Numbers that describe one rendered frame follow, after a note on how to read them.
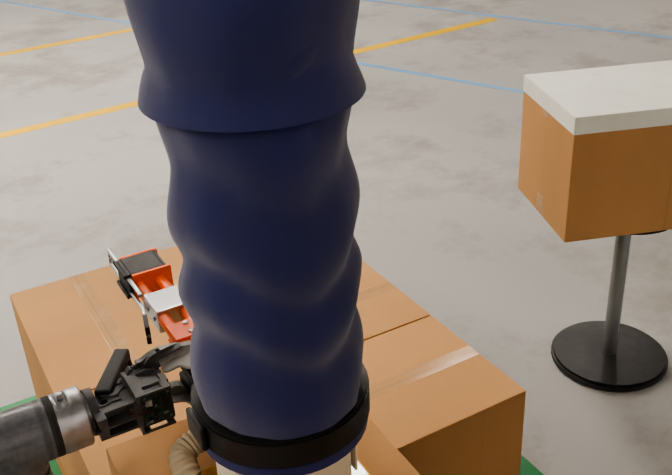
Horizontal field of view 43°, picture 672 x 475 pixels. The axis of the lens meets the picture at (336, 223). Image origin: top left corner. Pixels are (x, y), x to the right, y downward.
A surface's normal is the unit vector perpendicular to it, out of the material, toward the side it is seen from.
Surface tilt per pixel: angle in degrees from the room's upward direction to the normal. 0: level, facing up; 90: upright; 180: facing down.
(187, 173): 84
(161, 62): 97
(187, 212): 77
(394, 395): 0
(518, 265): 0
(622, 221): 90
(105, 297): 0
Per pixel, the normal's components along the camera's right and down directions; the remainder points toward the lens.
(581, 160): 0.16, 0.45
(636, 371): -0.04, -0.88
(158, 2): -0.58, 0.15
